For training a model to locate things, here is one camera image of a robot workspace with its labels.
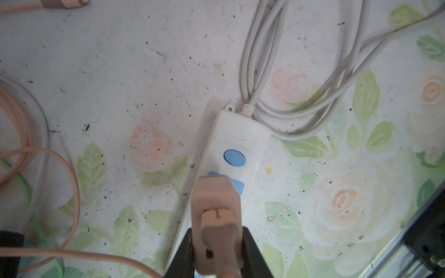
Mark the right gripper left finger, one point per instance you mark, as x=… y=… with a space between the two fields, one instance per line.
x=182 y=265

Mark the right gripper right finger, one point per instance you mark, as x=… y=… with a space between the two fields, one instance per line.
x=254 y=265

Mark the pink charger plug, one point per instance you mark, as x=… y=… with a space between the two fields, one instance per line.
x=217 y=227

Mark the white blue power strip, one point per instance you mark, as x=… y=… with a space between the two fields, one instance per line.
x=235 y=148

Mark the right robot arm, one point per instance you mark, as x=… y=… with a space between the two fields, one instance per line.
x=417 y=252

